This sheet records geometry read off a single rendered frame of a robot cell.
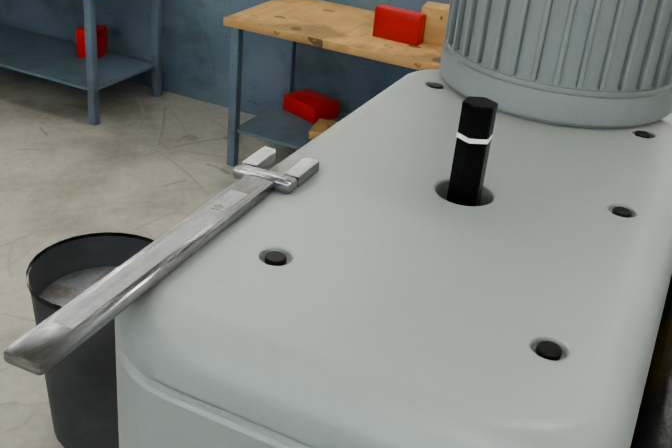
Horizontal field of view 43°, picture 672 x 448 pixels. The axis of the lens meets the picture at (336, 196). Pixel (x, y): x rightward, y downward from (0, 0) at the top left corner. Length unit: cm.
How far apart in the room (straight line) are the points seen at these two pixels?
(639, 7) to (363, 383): 39
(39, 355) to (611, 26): 46
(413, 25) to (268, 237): 403
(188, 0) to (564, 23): 525
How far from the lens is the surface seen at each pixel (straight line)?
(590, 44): 65
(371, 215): 49
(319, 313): 40
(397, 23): 450
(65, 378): 286
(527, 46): 66
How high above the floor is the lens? 212
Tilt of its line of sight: 27 degrees down
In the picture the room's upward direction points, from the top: 6 degrees clockwise
